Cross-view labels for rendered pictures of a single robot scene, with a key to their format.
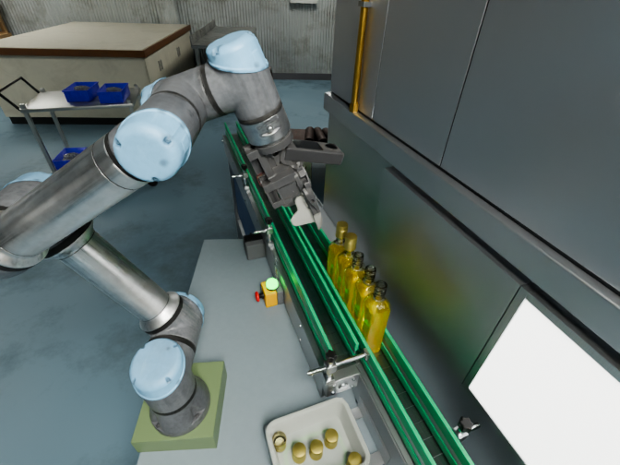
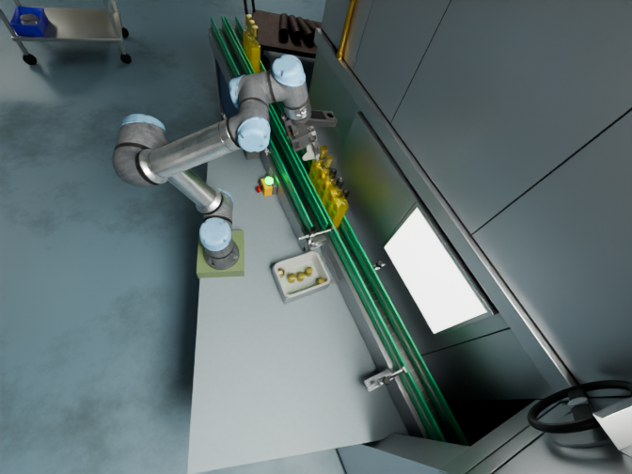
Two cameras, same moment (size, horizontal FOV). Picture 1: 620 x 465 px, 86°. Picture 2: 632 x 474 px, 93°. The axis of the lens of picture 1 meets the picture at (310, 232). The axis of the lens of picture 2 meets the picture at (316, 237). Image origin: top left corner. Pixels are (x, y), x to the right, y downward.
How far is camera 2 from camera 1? 43 cm
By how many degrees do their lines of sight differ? 24
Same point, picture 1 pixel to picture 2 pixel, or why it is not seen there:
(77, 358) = (105, 223)
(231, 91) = (284, 94)
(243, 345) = (251, 220)
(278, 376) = (276, 240)
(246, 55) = (296, 78)
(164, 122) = (262, 126)
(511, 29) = (441, 59)
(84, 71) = not seen: outside the picture
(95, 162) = (222, 139)
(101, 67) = not seen: outside the picture
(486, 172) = (414, 136)
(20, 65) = not seen: outside the picture
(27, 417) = (80, 262)
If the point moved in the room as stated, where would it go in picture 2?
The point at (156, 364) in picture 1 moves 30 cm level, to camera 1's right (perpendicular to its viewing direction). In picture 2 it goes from (215, 232) to (292, 236)
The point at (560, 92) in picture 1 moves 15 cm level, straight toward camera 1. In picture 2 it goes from (453, 108) to (436, 135)
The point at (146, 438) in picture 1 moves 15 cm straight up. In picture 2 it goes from (205, 271) to (199, 256)
